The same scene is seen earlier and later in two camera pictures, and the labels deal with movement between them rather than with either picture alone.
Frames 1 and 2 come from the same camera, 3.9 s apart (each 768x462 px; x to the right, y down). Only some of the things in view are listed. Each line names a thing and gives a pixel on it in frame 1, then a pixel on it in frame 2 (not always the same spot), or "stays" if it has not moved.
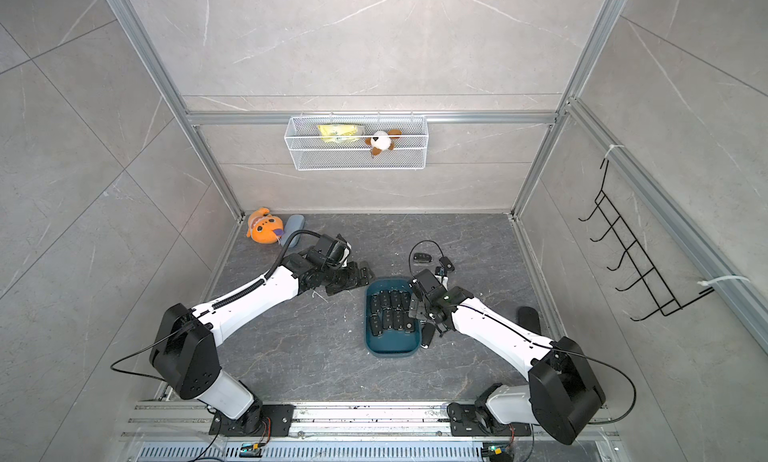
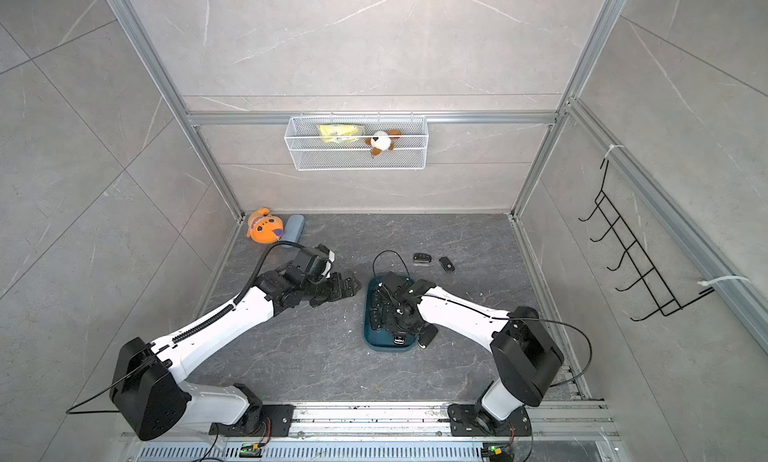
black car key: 445,262 stays
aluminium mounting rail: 315,422 stays
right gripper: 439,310 -> 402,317
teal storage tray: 391,342 stays
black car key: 427,334 stays
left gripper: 354,279 -> 339,291
